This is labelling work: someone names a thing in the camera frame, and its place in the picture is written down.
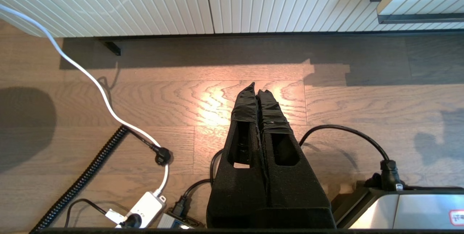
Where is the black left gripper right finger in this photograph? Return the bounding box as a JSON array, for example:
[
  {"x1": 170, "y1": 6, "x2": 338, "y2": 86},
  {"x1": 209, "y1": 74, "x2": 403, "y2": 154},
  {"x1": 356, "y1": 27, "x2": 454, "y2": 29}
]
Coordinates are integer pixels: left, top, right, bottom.
[{"x1": 257, "y1": 89, "x2": 336, "y2": 228}]

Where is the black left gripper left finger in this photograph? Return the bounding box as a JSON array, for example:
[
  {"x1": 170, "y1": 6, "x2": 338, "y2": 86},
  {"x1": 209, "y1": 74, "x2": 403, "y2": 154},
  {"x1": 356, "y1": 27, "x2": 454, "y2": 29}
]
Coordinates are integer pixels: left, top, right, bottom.
[{"x1": 207, "y1": 83, "x2": 269, "y2": 228}]

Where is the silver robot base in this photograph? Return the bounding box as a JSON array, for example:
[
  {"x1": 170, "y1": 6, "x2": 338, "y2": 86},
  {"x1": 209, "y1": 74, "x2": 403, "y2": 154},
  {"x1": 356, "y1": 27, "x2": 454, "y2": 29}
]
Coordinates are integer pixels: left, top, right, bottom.
[{"x1": 332, "y1": 180, "x2": 464, "y2": 229}]

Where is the white TV cabinet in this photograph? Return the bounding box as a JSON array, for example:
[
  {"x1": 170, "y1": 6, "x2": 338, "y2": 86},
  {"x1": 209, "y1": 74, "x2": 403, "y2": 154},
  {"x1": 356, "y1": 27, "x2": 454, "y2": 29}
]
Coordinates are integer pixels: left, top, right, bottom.
[{"x1": 0, "y1": 0, "x2": 464, "y2": 57}]

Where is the grey power adapter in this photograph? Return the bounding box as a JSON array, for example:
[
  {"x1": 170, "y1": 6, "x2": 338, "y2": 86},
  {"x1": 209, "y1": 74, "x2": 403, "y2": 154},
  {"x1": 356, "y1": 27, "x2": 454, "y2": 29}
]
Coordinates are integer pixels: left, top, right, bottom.
[{"x1": 158, "y1": 212, "x2": 205, "y2": 229}]

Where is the white power strip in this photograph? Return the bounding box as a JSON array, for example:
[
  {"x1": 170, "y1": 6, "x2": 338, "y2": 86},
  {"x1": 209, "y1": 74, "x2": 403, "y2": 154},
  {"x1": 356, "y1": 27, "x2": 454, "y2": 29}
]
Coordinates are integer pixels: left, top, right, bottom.
[{"x1": 115, "y1": 192, "x2": 167, "y2": 229}]

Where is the small white plug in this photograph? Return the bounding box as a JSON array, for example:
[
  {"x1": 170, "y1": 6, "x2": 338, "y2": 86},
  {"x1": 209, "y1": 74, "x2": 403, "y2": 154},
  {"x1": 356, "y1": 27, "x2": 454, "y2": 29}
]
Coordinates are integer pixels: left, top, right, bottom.
[{"x1": 105, "y1": 209, "x2": 128, "y2": 225}]

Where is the thick white power cable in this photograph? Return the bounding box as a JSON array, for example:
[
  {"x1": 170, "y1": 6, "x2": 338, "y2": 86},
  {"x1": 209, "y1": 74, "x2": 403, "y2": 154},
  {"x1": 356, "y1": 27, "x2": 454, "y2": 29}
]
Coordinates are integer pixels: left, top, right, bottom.
[{"x1": 0, "y1": 3, "x2": 170, "y2": 195}]

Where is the black charging cable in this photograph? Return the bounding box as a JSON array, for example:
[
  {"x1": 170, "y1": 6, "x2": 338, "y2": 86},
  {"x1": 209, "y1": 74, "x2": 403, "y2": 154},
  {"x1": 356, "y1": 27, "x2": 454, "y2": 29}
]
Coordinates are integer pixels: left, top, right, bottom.
[{"x1": 173, "y1": 124, "x2": 401, "y2": 217}]

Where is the thin black power cord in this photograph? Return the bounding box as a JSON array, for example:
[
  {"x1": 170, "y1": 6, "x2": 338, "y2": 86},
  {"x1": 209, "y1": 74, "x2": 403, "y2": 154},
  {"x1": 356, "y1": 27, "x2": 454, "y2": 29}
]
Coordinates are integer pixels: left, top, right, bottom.
[{"x1": 65, "y1": 198, "x2": 142, "y2": 228}]

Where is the black coiled cable with plug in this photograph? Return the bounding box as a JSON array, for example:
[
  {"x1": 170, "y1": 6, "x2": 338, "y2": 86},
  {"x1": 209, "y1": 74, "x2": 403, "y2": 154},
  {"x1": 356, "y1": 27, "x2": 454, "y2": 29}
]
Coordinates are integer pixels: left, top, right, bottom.
[{"x1": 31, "y1": 125, "x2": 174, "y2": 231}]

